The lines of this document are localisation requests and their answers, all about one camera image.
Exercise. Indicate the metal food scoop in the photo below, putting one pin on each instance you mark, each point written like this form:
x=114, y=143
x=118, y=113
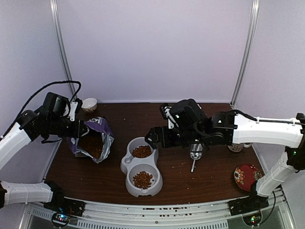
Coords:
x=196, y=151

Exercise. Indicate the patterned mug yellow inside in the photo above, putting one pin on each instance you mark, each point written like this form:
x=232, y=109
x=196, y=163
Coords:
x=239, y=147

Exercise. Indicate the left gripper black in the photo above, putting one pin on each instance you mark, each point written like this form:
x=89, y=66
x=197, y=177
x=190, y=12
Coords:
x=76, y=132

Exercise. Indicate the right aluminium frame post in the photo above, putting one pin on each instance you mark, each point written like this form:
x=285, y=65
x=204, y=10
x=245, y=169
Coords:
x=247, y=49

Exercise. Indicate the aluminium front rail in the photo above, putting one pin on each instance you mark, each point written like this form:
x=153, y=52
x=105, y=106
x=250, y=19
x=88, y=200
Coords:
x=209, y=215

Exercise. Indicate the small white round bowl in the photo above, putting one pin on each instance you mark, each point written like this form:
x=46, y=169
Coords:
x=89, y=105

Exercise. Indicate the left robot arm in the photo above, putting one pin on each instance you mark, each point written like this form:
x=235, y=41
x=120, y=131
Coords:
x=55, y=117

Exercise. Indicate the kibble in far bowl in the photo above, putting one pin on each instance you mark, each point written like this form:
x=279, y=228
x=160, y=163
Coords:
x=142, y=151

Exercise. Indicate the purple puppy food bag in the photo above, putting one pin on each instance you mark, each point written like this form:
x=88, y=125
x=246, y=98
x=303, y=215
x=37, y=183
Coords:
x=94, y=126

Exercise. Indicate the red floral plate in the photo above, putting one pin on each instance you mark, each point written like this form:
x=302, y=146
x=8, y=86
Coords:
x=246, y=175

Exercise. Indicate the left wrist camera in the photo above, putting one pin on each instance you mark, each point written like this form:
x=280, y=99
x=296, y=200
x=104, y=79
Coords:
x=74, y=108

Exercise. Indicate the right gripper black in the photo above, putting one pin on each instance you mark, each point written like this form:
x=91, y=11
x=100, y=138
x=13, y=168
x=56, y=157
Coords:
x=155, y=132

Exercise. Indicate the grey double pet bowl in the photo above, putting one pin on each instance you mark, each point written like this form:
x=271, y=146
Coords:
x=131, y=165

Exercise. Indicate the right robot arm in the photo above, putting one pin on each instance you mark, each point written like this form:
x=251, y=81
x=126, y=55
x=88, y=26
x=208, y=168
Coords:
x=189, y=125

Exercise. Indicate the kibble in bowl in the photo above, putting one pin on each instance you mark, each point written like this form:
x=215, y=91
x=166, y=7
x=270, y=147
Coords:
x=142, y=151
x=143, y=180

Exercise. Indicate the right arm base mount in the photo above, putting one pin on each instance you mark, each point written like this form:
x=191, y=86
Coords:
x=250, y=209

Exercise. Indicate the kibble in near bowl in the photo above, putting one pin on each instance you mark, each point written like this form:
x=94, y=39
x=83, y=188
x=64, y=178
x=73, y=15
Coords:
x=143, y=180

